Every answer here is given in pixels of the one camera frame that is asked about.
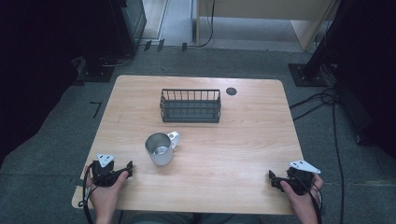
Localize dark cabinet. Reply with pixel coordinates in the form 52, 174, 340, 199
106, 0, 148, 59

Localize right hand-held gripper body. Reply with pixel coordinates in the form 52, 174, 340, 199
276, 160, 322, 197

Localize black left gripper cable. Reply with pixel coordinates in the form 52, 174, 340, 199
78, 162, 95, 224

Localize person's left hand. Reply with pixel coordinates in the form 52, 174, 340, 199
85, 171, 130, 219

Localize light wooden furniture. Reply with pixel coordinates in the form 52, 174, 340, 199
195, 0, 341, 52

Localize metal cup with white handle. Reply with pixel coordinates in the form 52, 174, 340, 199
144, 131, 181, 167

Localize thin black hanging cable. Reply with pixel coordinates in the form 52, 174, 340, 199
197, 0, 217, 49

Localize black floor cables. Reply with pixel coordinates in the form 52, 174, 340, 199
289, 87, 346, 224

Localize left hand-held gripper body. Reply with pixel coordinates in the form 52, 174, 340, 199
91, 153, 127, 188

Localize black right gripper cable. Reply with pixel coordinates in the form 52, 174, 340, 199
306, 181, 324, 224

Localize black stand with square base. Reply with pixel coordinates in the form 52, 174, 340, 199
287, 0, 353, 88

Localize person's teal clothing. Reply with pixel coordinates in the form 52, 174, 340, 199
132, 212, 263, 224

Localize black stand with flat base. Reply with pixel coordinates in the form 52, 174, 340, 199
76, 52, 116, 84

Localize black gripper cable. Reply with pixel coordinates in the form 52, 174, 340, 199
78, 162, 95, 224
306, 181, 324, 224

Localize black wire basket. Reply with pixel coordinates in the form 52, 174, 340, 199
159, 88, 222, 124

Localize person's right hand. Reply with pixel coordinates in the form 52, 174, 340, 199
279, 173, 325, 217

